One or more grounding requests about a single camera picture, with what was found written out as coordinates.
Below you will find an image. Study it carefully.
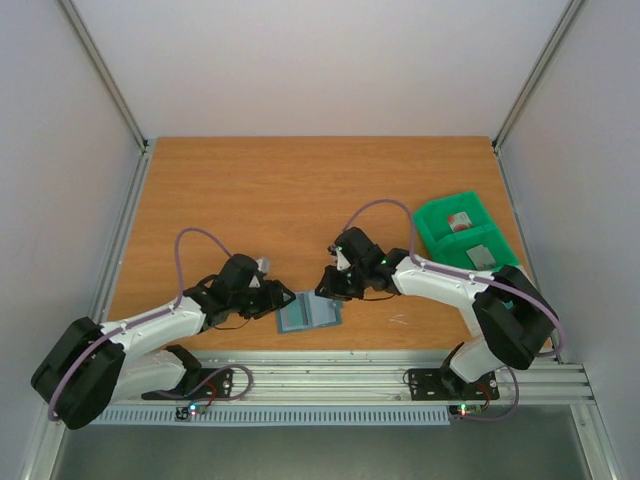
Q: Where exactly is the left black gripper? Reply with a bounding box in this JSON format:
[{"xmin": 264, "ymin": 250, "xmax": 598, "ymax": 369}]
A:
[{"xmin": 231, "ymin": 280, "xmax": 296, "ymax": 319}]

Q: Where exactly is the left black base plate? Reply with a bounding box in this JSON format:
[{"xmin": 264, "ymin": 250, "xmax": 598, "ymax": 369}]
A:
[{"xmin": 141, "ymin": 368, "xmax": 233, "ymax": 401}]

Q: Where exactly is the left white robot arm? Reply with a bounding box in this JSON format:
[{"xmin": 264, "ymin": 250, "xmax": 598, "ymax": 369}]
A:
[{"xmin": 30, "ymin": 254, "xmax": 295, "ymax": 430}]

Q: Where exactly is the grey slotted cable duct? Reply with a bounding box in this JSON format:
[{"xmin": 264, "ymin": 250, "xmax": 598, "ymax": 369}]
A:
[{"xmin": 93, "ymin": 405, "xmax": 450, "ymax": 427}]

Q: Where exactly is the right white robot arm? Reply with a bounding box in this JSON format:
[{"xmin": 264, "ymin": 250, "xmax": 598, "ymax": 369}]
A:
[{"xmin": 315, "ymin": 227, "xmax": 556, "ymax": 399}]

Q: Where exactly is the circuit board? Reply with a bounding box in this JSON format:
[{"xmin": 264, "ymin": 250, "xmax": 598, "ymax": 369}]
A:
[
  {"xmin": 449, "ymin": 403, "xmax": 489, "ymax": 418},
  {"xmin": 174, "ymin": 404, "xmax": 208, "ymax": 421}
]

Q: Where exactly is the blue card holder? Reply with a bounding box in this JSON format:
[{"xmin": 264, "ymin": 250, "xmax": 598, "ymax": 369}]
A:
[{"xmin": 276, "ymin": 291, "xmax": 343, "ymax": 334}]

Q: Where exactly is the grey card in bin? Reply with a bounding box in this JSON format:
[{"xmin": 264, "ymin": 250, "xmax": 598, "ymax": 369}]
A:
[{"xmin": 466, "ymin": 245, "xmax": 497, "ymax": 271}]

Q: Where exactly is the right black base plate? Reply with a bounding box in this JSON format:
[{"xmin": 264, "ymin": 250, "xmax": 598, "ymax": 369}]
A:
[{"xmin": 403, "ymin": 368, "xmax": 500, "ymax": 401}]

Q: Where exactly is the green bin far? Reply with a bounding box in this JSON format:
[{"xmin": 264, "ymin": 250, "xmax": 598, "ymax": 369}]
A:
[{"xmin": 413, "ymin": 191, "xmax": 495, "ymax": 257}]

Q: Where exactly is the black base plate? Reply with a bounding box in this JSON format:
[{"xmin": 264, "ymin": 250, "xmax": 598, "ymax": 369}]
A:
[
  {"xmin": 141, "ymin": 368, "xmax": 233, "ymax": 401},
  {"xmin": 403, "ymin": 368, "xmax": 500, "ymax": 401}
]

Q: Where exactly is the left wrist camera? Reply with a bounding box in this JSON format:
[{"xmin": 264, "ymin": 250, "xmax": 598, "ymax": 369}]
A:
[{"xmin": 249, "ymin": 257, "xmax": 271, "ymax": 288}]

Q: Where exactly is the right circuit board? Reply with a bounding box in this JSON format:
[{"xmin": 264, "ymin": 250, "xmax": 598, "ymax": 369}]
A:
[{"xmin": 449, "ymin": 403, "xmax": 489, "ymax": 418}]

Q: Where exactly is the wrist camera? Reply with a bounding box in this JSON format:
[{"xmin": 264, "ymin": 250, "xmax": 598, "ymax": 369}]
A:
[
  {"xmin": 249, "ymin": 257, "xmax": 271, "ymax": 288},
  {"xmin": 335, "ymin": 248, "xmax": 351, "ymax": 271}
]

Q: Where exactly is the left circuit board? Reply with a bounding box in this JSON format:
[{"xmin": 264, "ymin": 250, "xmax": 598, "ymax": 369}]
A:
[{"xmin": 174, "ymin": 404, "xmax": 208, "ymax": 421}]

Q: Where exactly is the red white card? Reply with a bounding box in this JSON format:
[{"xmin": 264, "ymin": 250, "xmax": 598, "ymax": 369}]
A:
[{"xmin": 447, "ymin": 211, "xmax": 473, "ymax": 233}]

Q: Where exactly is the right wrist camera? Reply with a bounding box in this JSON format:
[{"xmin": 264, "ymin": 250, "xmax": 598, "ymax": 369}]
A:
[{"xmin": 335, "ymin": 248, "xmax": 351, "ymax": 271}]

